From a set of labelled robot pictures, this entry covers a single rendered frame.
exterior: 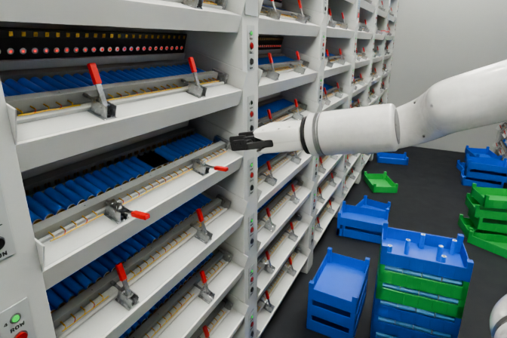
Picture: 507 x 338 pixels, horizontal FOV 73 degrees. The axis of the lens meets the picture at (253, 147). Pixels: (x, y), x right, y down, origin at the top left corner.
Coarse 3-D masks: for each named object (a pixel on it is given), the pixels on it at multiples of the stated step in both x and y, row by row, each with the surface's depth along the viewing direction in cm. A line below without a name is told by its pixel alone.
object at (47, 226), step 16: (224, 144) 100; (208, 160) 91; (144, 176) 74; (160, 176) 77; (112, 192) 66; (128, 192) 70; (80, 208) 60; (96, 208) 63; (48, 224) 55; (64, 224) 58
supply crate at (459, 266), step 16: (384, 224) 145; (384, 240) 146; (400, 240) 146; (416, 240) 143; (432, 240) 141; (448, 240) 138; (384, 256) 129; (400, 256) 127; (416, 256) 135; (432, 256) 135; (448, 256) 135; (464, 256) 130; (432, 272) 124; (448, 272) 122; (464, 272) 120
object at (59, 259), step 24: (120, 144) 82; (48, 168) 67; (144, 192) 73; (168, 192) 75; (192, 192) 82; (96, 216) 63; (48, 240) 55; (72, 240) 57; (96, 240) 58; (120, 240) 64; (48, 264) 52; (72, 264) 55; (48, 288) 53
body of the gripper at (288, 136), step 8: (304, 120) 65; (264, 128) 68; (272, 128) 66; (280, 128) 65; (288, 128) 64; (296, 128) 64; (256, 136) 67; (264, 136) 66; (272, 136) 66; (280, 136) 65; (288, 136) 64; (296, 136) 64; (280, 144) 65; (288, 144) 65; (296, 144) 64; (304, 144) 65; (264, 152) 68; (272, 152) 67
